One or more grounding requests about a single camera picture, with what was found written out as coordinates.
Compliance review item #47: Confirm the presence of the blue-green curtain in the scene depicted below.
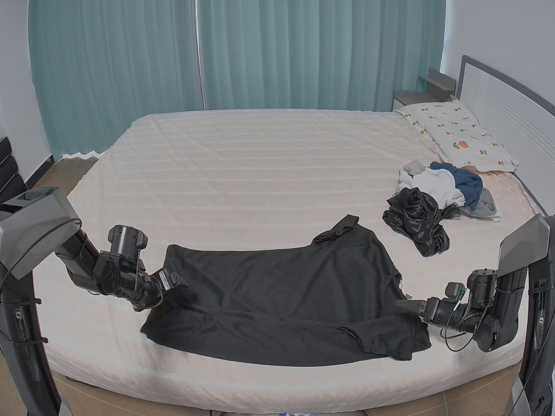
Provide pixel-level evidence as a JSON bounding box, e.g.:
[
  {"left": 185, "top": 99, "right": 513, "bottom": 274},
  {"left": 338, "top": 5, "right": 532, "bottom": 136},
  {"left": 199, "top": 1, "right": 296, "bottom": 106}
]
[
  {"left": 28, "top": 0, "right": 206, "bottom": 157},
  {"left": 197, "top": 0, "right": 447, "bottom": 112}
]

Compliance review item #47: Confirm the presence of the white printed pillow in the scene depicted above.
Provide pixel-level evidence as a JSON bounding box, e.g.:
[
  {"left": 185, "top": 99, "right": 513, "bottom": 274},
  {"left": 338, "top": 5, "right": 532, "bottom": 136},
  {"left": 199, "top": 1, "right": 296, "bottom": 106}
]
[{"left": 394, "top": 100, "right": 519, "bottom": 172}]

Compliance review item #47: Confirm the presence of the black long-sleeved top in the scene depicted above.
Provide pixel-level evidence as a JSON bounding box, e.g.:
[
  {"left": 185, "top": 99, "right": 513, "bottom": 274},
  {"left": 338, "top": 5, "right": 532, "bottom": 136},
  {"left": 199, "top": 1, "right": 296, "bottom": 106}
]
[{"left": 140, "top": 215, "right": 432, "bottom": 368}]

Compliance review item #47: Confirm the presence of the pile of clothes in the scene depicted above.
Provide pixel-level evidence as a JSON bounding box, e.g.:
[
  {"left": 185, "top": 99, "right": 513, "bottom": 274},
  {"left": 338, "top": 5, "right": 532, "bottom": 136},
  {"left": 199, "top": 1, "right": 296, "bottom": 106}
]
[{"left": 382, "top": 159, "right": 501, "bottom": 258}]

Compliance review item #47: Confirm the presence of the grey bedside table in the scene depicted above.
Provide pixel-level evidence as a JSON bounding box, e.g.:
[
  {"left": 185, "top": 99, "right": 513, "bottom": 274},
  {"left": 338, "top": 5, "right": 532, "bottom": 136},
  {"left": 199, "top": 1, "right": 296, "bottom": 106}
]
[{"left": 392, "top": 68, "right": 456, "bottom": 112}]

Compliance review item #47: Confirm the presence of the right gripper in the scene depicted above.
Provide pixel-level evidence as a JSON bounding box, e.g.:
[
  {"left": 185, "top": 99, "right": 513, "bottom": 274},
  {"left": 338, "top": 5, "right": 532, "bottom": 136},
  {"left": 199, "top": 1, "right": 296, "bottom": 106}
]
[{"left": 395, "top": 297, "right": 461, "bottom": 331}]

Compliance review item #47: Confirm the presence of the black cable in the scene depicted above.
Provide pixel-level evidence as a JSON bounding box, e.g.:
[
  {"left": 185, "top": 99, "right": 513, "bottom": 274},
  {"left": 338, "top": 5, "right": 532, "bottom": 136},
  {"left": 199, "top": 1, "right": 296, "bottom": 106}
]
[{"left": 441, "top": 325, "right": 478, "bottom": 353}]

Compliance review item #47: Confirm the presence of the black chest of drawers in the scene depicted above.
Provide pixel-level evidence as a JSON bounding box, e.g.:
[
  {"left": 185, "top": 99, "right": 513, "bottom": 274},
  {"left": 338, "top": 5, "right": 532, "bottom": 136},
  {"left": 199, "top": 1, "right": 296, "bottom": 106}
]
[{"left": 0, "top": 136, "right": 27, "bottom": 203}]

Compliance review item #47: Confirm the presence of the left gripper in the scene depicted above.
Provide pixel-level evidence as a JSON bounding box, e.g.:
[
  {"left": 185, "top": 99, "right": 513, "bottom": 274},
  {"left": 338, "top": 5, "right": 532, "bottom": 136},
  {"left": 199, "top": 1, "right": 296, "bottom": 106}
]
[{"left": 134, "top": 268, "right": 190, "bottom": 312}]

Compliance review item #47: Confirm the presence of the bed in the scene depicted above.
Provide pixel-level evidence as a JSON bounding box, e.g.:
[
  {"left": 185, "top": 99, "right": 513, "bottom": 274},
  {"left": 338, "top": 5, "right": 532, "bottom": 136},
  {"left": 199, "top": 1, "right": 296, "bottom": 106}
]
[{"left": 26, "top": 55, "right": 555, "bottom": 408}]

